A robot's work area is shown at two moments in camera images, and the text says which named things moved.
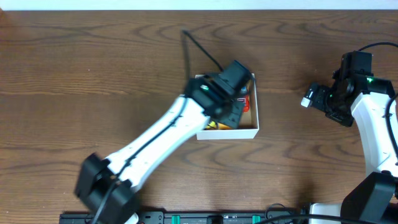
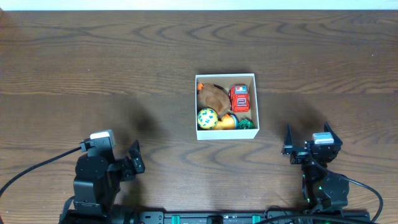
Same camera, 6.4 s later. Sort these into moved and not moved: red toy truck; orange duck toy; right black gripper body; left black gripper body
Moved: left black gripper body; right black gripper body
Not moved: red toy truck; orange duck toy
